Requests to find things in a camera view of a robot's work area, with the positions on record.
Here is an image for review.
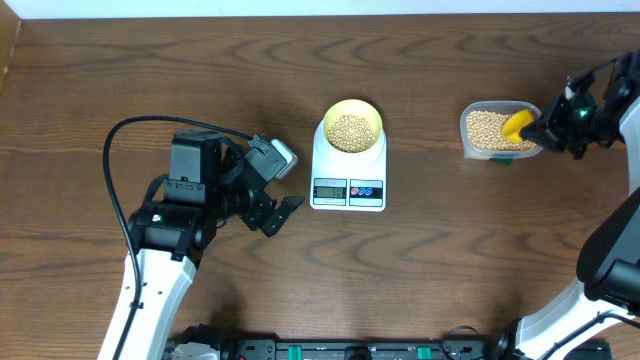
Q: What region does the clear container of soybeans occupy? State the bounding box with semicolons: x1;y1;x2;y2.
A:
460;100;543;161

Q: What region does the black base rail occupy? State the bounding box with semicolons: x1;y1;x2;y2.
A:
169;327;612;360

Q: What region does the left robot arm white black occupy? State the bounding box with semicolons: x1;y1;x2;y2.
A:
99;129;304;359

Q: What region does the soybeans heap in bowl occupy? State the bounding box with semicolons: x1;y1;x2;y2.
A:
327;114;376;153

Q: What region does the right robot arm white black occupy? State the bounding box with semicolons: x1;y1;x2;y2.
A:
494;51;639;359

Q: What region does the yellow plastic measuring scoop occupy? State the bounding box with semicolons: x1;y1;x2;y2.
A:
501;109;535;143

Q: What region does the white digital kitchen scale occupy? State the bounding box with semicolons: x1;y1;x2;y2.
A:
310;121;387;212

